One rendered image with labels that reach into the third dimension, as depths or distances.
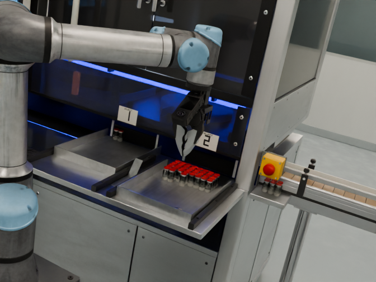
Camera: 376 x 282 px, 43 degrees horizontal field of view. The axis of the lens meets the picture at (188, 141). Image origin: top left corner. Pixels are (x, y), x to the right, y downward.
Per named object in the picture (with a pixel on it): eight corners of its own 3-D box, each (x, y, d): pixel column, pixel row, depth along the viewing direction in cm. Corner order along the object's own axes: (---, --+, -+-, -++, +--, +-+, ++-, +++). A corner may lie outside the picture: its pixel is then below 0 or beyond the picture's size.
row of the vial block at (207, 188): (166, 175, 172) (168, 163, 170) (211, 191, 165) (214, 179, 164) (163, 177, 170) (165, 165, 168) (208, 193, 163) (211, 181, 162)
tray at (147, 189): (165, 167, 179) (167, 158, 178) (229, 189, 170) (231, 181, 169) (115, 196, 149) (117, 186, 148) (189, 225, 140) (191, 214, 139)
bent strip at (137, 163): (133, 173, 169) (135, 158, 167) (140, 175, 168) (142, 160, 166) (111, 184, 156) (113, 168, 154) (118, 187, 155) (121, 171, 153)
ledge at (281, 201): (259, 186, 184) (260, 181, 183) (291, 197, 179) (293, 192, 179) (248, 197, 172) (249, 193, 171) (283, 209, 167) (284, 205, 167)
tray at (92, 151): (106, 135, 201) (107, 127, 200) (160, 153, 192) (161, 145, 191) (53, 155, 171) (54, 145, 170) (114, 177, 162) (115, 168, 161)
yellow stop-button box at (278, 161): (263, 169, 174) (268, 150, 172) (282, 175, 171) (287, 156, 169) (257, 174, 167) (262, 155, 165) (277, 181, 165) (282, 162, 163)
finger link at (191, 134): (199, 155, 139) (205, 125, 136) (191, 160, 133) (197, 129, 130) (190, 152, 140) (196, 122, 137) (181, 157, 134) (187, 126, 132)
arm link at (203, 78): (209, 72, 124) (181, 65, 127) (206, 89, 125) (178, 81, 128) (220, 70, 131) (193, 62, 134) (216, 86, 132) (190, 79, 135)
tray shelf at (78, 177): (96, 136, 203) (97, 132, 203) (249, 189, 179) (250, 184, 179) (14, 165, 161) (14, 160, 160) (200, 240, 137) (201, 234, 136)
